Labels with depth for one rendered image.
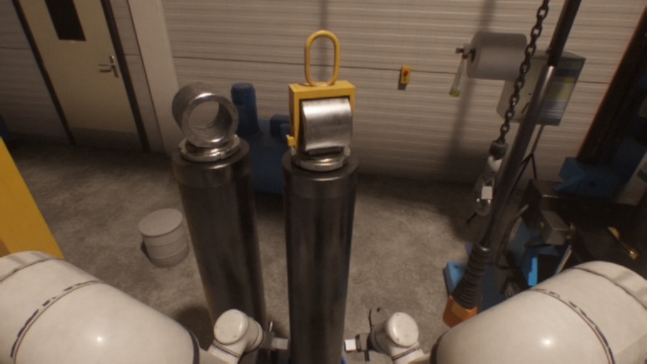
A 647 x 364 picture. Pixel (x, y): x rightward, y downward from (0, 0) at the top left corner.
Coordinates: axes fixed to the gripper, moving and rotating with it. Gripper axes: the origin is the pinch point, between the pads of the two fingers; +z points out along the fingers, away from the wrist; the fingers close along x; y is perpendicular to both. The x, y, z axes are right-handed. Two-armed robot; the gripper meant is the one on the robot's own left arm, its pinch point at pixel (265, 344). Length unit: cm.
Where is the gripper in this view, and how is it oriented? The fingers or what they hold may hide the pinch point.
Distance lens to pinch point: 130.1
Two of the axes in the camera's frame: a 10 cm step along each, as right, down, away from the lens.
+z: 1.5, 6.1, 7.8
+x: -9.8, 0.0, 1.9
